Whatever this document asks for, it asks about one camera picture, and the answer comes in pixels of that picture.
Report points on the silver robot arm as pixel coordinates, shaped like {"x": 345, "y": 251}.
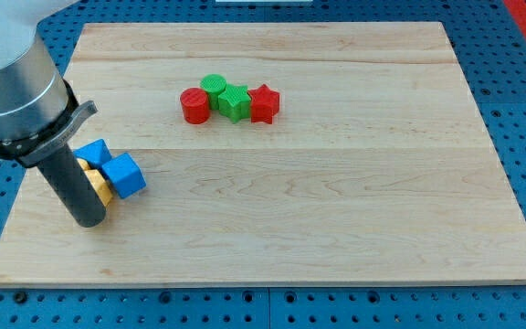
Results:
{"x": 38, "y": 110}

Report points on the wooden board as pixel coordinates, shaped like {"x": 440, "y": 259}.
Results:
{"x": 378, "y": 169}

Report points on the red star block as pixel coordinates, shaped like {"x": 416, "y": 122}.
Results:
{"x": 265, "y": 104}

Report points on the green star block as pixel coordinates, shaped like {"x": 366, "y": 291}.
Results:
{"x": 235, "y": 103}

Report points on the red cylinder block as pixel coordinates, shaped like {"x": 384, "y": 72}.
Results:
{"x": 195, "y": 105}

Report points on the green cylinder block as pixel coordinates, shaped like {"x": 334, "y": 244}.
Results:
{"x": 213, "y": 85}

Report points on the blue cube block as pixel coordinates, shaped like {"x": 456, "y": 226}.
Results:
{"x": 124, "y": 174}

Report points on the yellow block front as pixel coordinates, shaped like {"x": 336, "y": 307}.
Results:
{"x": 100, "y": 185}

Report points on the yellow block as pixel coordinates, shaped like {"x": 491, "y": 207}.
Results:
{"x": 100, "y": 185}
{"x": 84, "y": 164}

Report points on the blue triangular block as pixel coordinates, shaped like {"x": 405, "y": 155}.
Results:
{"x": 96, "y": 153}

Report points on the yellow block behind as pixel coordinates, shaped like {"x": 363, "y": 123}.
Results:
{"x": 84, "y": 164}

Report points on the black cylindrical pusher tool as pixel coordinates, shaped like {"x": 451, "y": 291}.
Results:
{"x": 63, "y": 172}

